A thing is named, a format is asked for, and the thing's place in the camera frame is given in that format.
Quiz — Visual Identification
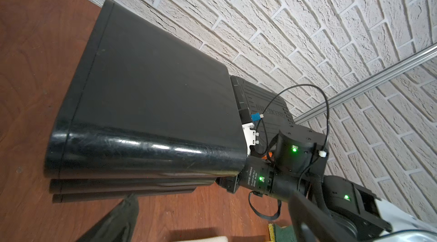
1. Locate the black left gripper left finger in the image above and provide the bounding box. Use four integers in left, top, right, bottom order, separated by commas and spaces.
77, 194, 140, 242

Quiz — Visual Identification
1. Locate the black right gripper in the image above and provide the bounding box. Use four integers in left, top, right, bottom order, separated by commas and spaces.
216, 156, 277, 198

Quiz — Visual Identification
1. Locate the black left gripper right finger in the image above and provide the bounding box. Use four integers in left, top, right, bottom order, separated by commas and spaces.
289, 190, 357, 242

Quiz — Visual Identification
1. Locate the white pink foam sponge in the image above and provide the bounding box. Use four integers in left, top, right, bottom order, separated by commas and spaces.
178, 236, 229, 242

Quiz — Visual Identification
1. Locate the black drawer cabinet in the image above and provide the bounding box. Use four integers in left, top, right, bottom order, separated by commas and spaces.
44, 0, 248, 203

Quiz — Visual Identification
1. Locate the green yellow scouring sponge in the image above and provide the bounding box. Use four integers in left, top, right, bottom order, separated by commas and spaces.
268, 223, 297, 242

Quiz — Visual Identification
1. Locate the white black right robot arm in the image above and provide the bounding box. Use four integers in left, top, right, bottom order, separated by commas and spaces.
217, 78, 437, 242

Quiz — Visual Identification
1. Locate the black plastic tool case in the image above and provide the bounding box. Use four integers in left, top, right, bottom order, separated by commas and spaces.
230, 76, 294, 135

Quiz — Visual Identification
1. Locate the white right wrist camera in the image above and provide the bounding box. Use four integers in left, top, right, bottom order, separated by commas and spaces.
242, 113, 264, 154

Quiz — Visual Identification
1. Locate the aluminium corner frame post right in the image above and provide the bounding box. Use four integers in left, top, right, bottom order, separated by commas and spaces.
293, 42, 437, 125

